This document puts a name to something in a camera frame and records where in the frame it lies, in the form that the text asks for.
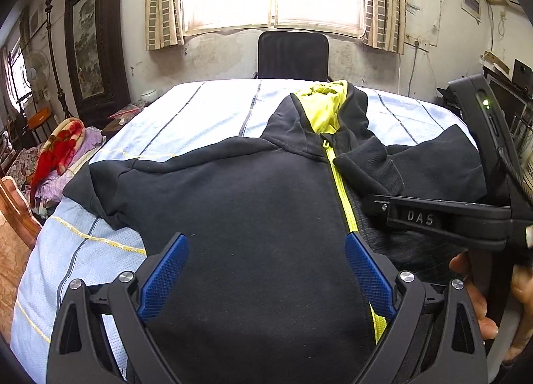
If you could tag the wall socket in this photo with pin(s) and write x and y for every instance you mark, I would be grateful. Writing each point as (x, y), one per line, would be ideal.
(417, 43)

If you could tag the orange stool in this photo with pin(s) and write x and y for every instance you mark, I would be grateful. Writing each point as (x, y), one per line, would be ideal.
(39, 117)

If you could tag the metal coat stand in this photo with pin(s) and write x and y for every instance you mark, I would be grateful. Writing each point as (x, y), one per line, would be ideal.
(53, 55)

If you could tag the small side window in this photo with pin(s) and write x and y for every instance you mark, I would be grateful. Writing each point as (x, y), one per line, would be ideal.
(20, 75)

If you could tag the black speaker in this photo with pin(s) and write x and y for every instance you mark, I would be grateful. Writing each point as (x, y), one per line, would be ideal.
(524, 73)

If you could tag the black jacket with yellow lining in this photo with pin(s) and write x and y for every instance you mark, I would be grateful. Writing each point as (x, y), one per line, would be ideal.
(250, 221)

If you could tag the long cream box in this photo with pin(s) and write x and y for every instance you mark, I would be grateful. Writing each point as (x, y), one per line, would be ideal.
(495, 62)

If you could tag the white standing fan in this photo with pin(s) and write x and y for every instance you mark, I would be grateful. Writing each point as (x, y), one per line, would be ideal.
(37, 69)

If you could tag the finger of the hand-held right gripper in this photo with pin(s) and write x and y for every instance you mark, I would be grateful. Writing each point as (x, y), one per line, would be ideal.
(458, 221)

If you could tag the red plastic bag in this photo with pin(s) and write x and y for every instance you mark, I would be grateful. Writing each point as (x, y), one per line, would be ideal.
(125, 112)

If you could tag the white lidded jar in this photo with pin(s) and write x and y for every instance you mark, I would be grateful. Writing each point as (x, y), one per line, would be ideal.
(149, 95)

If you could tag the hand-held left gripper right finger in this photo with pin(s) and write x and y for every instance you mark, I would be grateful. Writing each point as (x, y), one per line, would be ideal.
(370, 275)

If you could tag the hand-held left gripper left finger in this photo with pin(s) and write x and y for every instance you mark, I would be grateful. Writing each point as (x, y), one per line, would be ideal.
(162, 273)

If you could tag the red floral blanket pile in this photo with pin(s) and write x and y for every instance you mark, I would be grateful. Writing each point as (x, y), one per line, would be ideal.
(89, 138)

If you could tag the floral patterned bedding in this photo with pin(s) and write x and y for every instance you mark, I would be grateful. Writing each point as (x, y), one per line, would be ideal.
(23, 161)

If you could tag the dark framed landscape painting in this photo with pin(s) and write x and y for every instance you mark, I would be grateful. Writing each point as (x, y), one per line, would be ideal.
(87, 46)

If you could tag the black monitor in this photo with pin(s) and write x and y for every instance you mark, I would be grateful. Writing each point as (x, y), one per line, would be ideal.
(508, 100)

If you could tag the white electrical box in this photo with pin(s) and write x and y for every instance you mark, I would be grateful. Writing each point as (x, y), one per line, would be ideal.
(472, 2)

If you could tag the carved wooden chair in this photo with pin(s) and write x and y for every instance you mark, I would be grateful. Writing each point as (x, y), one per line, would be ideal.
(16, 242)

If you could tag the person's right hand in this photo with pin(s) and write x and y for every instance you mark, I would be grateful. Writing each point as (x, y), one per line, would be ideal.
(479, 296)

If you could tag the beige checked curtain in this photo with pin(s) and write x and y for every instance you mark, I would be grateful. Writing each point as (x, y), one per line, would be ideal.
(385, 13)
(160, 13)

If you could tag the dark wooden side table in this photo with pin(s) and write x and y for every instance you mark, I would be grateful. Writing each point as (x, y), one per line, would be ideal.
(120, 127)

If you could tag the black office chair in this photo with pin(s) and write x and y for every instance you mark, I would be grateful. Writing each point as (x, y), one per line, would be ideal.
(291, 55)

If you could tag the light blue striped bedsheet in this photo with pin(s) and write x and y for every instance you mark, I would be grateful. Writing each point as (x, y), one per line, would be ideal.
(187, 117)

